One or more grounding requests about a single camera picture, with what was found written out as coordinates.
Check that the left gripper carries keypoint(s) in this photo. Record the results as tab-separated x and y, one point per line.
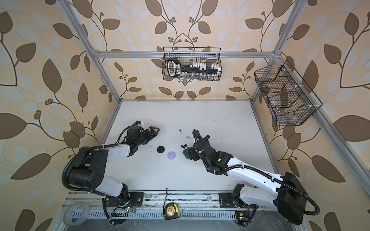
150	135

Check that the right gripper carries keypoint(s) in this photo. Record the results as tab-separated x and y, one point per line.
207	141

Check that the black round earbud case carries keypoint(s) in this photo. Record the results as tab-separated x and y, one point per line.
161	149

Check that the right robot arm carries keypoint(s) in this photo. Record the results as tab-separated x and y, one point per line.
283	193

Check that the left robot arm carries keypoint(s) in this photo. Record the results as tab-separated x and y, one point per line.
86	171

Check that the purple round earbud case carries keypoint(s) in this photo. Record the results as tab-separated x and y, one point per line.
171	155

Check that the green pipe wrench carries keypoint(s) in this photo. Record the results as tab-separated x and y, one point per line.
196	152

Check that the yellow black tape measure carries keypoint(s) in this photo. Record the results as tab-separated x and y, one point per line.
171	211

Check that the clear tape roll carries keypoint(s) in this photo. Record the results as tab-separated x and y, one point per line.
76	214

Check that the black wire basket back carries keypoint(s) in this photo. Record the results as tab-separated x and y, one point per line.
198	54

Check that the black wire basket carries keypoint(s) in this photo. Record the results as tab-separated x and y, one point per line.
198	54
290	101

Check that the black wire basket right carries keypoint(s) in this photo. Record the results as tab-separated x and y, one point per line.
290	101

